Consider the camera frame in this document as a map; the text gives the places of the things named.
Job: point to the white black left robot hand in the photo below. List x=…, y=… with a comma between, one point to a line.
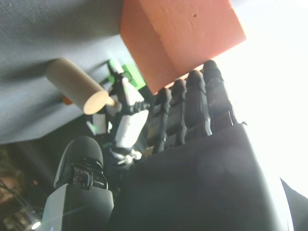
x=192, y=183

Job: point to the wooden mallet with taped handle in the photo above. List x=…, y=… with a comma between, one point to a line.
x=72, y=81

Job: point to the large orange cube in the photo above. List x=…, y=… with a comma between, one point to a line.
x=183, y=31

